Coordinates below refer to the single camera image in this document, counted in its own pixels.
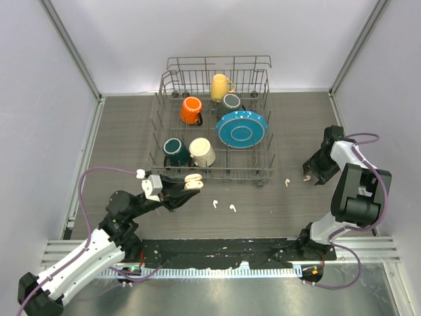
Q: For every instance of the cream white mug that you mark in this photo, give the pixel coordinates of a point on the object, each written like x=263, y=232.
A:
x=202, y=152

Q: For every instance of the blue plate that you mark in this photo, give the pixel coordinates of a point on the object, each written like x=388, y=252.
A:
x=241, y=129

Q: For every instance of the white charging case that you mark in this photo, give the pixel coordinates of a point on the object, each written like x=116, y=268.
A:
x=193, y=182

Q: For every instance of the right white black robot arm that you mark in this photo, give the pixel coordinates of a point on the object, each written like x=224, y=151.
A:
x=360, y=198

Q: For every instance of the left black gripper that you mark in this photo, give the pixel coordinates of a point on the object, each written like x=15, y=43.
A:
x=173, y=194

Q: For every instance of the grey mug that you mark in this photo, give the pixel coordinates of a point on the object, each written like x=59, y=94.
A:
x=229, y=103

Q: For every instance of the white slotted cable duct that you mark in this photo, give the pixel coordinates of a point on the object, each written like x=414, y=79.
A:
x=242, y=272

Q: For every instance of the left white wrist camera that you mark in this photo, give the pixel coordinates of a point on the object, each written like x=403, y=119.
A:
x=151, y=184

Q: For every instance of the yellow mug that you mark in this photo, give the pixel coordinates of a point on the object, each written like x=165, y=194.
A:
x=220, y=86

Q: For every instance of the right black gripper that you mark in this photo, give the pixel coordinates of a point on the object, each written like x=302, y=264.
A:
x=325, y=175

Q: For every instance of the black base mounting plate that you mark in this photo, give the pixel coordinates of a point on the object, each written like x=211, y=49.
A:
x=214, y=254

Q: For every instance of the white earbud centre right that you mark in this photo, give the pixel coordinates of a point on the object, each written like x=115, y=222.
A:
x=233, y=208

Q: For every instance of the orange mug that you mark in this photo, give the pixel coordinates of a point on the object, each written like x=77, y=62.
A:
x=191, y=111

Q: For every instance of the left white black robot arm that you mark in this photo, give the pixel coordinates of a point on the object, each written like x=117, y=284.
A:
x=113, y=241

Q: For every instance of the dark green mug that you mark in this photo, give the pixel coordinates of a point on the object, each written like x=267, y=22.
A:
x=176, y=154

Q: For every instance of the grey wire dish rack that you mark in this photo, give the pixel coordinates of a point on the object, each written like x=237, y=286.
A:
x=192, y=77

